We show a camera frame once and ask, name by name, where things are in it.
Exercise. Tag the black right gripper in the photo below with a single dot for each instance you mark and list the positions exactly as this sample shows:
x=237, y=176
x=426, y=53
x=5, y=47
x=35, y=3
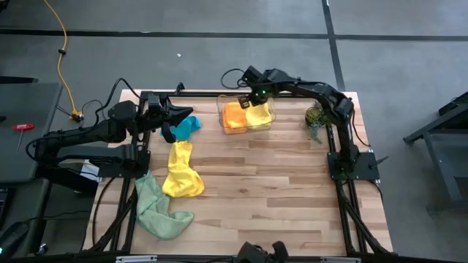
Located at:
x=261, y=95

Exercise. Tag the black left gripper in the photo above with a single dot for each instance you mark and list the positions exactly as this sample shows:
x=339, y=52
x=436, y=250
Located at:
x=153, y=122

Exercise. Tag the turquoise microfiber towel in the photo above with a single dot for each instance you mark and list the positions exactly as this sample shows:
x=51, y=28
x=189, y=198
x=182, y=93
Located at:
x=186, y=128

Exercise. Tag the yellow microfiber towel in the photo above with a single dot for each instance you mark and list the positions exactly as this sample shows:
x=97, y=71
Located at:
x=181, y=175
x=259, y=117

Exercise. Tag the clear plastic bin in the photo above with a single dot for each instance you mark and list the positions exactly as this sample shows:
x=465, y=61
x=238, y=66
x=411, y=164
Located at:
x=270, y=128

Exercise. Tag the orange microfiber towel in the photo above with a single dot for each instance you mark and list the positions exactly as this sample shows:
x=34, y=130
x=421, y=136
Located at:
x=234, y=118

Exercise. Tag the green microfiber towel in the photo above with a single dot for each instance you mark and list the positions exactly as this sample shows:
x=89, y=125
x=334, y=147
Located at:
x=153, y=212

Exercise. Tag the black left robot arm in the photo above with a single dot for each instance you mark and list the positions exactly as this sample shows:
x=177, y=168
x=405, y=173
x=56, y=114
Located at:
x=91, y=133

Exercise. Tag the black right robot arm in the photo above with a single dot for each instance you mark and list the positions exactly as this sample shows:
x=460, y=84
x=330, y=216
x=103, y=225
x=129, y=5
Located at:
x=321, y=91

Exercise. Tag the potted succulent plant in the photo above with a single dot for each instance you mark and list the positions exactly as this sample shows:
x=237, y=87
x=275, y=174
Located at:
x=316, y=117

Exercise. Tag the white power box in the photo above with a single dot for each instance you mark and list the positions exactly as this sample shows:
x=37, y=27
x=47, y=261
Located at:
x=89, y=173

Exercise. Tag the grey side desk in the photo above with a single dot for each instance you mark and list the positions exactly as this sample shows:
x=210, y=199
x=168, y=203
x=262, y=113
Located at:
x=36, y=102

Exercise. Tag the black rounded object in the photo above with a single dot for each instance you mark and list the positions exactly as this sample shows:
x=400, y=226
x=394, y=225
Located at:
x=252, y=254

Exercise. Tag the dark metal cart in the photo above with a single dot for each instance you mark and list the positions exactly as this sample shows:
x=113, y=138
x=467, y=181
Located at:
x=444, y=171

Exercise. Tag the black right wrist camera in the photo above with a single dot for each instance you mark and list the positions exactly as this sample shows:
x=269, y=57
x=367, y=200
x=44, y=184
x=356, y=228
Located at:
x=252, y=75

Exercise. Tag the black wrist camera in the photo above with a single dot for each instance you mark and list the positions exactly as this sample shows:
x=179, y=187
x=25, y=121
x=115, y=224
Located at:
x=155, y=104
x=252, y=75

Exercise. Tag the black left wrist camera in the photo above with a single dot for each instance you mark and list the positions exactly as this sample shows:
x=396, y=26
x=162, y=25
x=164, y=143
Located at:
x=155, y=104

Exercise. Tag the black aluminium table frame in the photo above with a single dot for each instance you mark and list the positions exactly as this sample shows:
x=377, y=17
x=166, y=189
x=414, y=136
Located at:
x=204, y=94

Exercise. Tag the silver table bracket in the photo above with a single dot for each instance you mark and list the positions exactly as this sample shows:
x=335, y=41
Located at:
x=135, y=259
x=340, y=260

